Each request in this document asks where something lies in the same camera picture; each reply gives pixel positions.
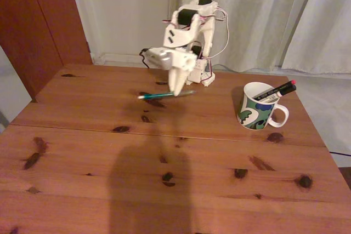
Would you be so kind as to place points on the teal transparent pen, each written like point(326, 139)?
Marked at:
point(156, 96)

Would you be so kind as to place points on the white green blue patterned mug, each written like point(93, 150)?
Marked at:
point(252, 120)

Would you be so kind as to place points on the black pen with red end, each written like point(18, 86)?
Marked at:
point(285, 85)

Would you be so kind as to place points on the white marker with black cap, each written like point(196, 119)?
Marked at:
point(289, 89)

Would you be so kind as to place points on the white curtain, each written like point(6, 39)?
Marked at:
point(260, 4)
point(329, 25)

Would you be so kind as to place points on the brown wooden door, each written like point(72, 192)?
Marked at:
point(33, 25)

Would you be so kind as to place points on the silver gripper camera box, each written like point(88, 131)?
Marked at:
point(160, 57)

